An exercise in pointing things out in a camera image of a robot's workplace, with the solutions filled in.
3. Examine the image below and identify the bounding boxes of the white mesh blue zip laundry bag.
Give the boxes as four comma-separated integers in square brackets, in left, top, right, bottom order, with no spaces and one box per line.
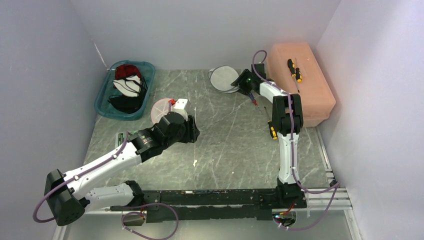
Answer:
[207,65,240,94]

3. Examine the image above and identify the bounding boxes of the pink zip mesh laundry bag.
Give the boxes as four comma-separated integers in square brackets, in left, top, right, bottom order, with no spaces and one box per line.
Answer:
[150,98,191,124]

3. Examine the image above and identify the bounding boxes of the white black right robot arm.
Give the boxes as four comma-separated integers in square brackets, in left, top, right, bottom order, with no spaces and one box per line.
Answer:
[232,63,307,209]

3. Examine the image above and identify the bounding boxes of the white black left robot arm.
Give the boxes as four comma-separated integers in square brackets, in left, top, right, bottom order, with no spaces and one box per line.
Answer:
[43,111,200,226]

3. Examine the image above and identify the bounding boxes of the black yellow screwdriver on box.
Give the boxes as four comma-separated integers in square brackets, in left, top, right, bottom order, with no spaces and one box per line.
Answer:
[287,58,302,93]

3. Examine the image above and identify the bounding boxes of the green label clear bit case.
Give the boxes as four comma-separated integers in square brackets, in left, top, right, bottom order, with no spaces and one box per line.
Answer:
[114,132,126,148]

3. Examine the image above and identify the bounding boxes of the black yellow screwdriver on table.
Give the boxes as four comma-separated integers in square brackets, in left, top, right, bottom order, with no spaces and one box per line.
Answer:
[264,107,278,140]

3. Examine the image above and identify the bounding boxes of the teal plastic tray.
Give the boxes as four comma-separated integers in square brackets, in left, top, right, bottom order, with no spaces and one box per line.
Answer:
[94,60,156,121]

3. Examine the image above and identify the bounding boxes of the orange translucent plastic storage box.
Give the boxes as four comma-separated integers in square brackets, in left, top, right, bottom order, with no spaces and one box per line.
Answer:
[265,42,336,128]

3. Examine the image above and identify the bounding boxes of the red cloth garment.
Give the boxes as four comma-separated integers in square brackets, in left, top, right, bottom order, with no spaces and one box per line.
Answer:
[114,63,143,80]

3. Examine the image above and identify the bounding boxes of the blue red handle screwdriver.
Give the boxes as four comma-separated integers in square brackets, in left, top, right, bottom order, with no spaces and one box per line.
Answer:
[248,92,262,113]

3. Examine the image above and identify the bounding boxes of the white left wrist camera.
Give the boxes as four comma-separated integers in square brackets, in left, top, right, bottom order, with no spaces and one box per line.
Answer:
[170,98,190,115]

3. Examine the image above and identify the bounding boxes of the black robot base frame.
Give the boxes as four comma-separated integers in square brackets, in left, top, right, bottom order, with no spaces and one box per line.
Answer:
[110,182,307,223]

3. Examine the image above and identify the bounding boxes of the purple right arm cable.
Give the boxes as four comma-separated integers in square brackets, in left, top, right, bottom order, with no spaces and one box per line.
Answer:
[251,50,341,232]

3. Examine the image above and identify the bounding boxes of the aluminium extrusion rail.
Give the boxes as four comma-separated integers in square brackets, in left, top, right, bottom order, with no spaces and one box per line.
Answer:
[52,170,354,240]

